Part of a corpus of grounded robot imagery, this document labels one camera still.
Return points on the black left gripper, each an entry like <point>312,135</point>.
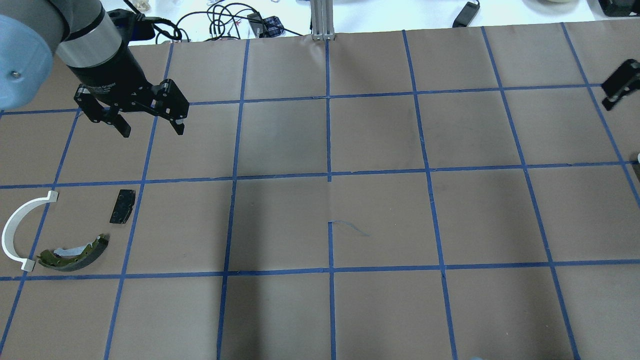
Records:
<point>114,71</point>

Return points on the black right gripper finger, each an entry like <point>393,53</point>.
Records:
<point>623,81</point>

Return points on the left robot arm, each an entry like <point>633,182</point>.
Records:
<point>94,45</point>

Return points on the black device at corner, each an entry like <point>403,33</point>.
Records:
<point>620,8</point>

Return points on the black brake pad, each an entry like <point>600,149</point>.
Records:
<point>123,206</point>

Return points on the blue patterned small object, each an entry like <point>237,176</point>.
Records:
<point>272,27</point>

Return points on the black power adapter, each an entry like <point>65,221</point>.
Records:
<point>467,14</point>

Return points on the green brake shoe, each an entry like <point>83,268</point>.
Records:
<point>74,259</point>

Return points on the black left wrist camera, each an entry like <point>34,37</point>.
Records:
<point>138,27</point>

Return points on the white curved plastic bracket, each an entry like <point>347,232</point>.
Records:
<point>13,222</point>

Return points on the aluminium extrusion post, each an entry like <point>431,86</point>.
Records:
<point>322,20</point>

